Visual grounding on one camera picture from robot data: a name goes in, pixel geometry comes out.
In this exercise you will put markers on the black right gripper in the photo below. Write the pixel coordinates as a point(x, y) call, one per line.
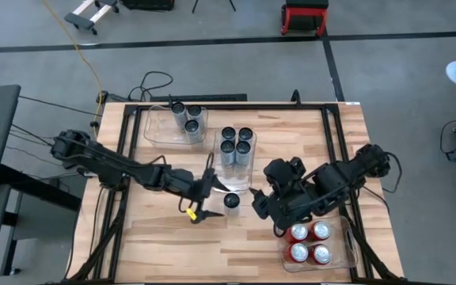
point(283, 210)

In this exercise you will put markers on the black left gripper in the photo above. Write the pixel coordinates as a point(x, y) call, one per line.
point(190, 188)

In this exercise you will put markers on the Celsius Tropical Vibe can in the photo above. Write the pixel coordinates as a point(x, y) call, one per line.
point(191, 126)
point(178, 107)
point(232, 200)
point(195, 111)

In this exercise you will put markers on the red Coca-Cola can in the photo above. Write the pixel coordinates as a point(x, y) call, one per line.
point(321, 229)
point(320, 254)
point(298, 231)
point(298, 252)

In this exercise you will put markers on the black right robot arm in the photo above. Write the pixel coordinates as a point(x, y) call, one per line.
point(346, 174)

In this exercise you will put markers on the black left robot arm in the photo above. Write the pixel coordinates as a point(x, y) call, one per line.
point(113, 166)

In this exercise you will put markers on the clear plastic bin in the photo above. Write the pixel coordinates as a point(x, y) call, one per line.
point(158, 130)
point(230, 184)
point(344, 253)

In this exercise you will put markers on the black power strip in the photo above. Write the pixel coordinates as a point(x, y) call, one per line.
point(196, 97)

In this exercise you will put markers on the red and black stool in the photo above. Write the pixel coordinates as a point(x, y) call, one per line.
point(303, 12)

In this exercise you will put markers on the black tripod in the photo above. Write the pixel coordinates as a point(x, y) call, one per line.
point(194, 6)

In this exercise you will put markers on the black case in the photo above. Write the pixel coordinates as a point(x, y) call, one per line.
point(149, 4)

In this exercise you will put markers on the wooden wheeled dolly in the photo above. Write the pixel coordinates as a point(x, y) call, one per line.
point(78, 20)

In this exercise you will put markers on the black aluminium table frame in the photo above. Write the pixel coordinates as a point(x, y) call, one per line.
point(232, 107)

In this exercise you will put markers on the black frame clamp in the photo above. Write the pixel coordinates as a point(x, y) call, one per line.
point(297, 99)

